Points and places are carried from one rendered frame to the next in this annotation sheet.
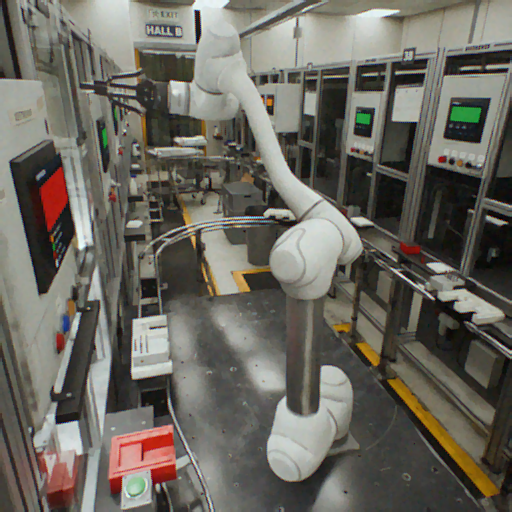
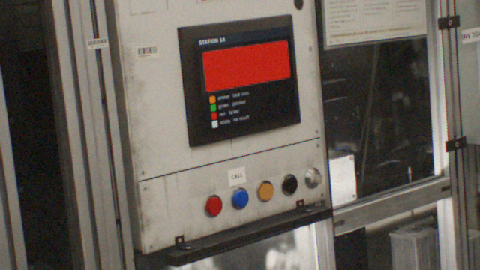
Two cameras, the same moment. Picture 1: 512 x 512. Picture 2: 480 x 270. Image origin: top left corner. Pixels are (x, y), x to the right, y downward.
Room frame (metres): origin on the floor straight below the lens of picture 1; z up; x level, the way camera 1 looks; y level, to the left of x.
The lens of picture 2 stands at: (0.03, -1.09, 1.78)
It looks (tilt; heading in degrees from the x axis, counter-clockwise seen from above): 9 degrees down; 67
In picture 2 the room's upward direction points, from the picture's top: 5 degrees counter-clockwise
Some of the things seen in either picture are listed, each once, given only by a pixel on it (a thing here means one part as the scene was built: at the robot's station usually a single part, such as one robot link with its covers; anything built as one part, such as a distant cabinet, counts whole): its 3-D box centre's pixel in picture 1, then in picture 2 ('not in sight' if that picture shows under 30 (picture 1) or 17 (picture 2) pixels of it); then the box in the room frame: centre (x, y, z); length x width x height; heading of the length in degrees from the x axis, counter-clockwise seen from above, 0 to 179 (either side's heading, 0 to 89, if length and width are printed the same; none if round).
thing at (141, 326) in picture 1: (151, 348); not in sight; (1.36, 0.43, 0.84); 0.36 x 0.14 x 0.10; 16
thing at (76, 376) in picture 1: (79, 345); (251, 228); (0.65, 0.34, 1.37); 0.36 x 0.04 x 0.04; 16
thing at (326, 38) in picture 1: (303, 97); not in sight; (10.09, -1.01, 1.65); 4.64 x 0.08 x 3.30; 106
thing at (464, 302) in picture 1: (460, 304); not in sight; (1.77, -1.02, 0.84); 0.37 x 0.14 x 0.10; 16
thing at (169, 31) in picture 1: (164, 31); not in sight; (9.20, 1.93, 2.82); 0.75 x 0.04 x 0.25; 106
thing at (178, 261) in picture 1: (171, 220); not in sight; (5.66, 1.30, 0.01); 5.85 x 0.59 x 0.01; 16
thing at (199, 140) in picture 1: (192, 162); not in sight; (7.97, 1.31, 0.48); 0.84 x 0.58 x 0.97; 24
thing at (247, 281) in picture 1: (267, 289); not in sight; (3.50, -0.10, 0.01); 1.00 x 0.55 x 0.01; 16
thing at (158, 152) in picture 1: (177, 175); not in sight; (6.63, 1.36, 0.48); 0.88 x 0.56 x 0.96; 124
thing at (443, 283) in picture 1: (447, 279); not in sight; (1.88, -0.98, 0.92); 0.13 x 0.10 x 0.09; 106
